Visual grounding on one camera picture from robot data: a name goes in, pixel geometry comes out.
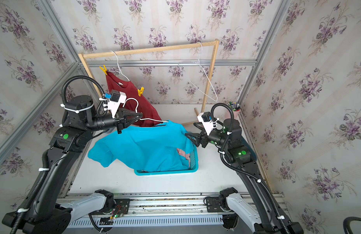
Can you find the yellow clothespin left on red shirt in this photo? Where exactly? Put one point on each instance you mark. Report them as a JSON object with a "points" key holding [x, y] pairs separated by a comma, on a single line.
{"points": [[104, 69]]}

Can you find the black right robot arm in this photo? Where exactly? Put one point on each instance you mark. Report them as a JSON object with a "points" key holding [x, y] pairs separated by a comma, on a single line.
{"points": [[220, 128]]}

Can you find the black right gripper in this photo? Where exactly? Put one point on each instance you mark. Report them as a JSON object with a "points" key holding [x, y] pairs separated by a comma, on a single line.
{"points": [[199, 138]]}

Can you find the white hanger under red shirt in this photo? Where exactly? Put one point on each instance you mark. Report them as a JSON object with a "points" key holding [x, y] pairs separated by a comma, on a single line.
{"points": [[117, 69]]}

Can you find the yellow clothespin right on red shirt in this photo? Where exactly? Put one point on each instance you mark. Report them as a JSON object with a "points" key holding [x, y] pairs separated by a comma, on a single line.
{"points": [[140, 91]]}

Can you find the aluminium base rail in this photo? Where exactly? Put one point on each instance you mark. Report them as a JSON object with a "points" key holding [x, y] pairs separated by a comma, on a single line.
{"points": [[160, 210]]}

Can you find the teal plastic laundry basket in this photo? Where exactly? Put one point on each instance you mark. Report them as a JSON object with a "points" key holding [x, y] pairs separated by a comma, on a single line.
{"points": [[184, 167]]}

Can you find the white wire hanger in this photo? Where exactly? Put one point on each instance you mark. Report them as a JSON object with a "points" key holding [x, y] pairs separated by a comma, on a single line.
{"points": [[191, 87]]}

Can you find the yellow clothespin on red shirt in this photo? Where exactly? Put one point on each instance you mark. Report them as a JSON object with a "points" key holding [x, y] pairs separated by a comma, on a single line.
{"points": [[140, 91], [104, 69]]}

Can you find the pink t-shirt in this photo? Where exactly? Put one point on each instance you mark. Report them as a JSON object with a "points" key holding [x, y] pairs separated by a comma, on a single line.
{"points": [[183, 154]]}

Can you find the pink metal pen bucket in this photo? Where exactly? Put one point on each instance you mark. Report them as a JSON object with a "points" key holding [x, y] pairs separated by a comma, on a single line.
{"points": [[236, 108]]}

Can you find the turquoise t-shirt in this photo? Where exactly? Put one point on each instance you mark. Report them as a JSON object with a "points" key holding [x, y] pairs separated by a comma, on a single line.
{"points": [[143, 148]]}

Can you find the dark red t-shirt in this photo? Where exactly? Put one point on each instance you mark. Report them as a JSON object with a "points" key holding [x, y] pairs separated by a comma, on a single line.
{"points": [[115, 83]]}

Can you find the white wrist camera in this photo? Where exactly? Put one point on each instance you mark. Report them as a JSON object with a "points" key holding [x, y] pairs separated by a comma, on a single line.
{"points": [[206, 119], [113, 100]]}

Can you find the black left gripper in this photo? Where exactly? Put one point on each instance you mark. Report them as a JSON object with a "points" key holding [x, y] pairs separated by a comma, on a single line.
{"points": [[121, 118]]}

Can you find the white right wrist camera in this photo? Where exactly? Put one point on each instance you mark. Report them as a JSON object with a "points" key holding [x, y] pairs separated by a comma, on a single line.
{"points": [[206, 119]]}

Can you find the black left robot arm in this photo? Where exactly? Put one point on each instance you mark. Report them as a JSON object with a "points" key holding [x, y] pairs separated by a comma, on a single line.
{"points": [[82, 121]]}

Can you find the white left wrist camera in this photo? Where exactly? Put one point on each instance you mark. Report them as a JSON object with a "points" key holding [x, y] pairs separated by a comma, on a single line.
{"points": [[113, 100]]}

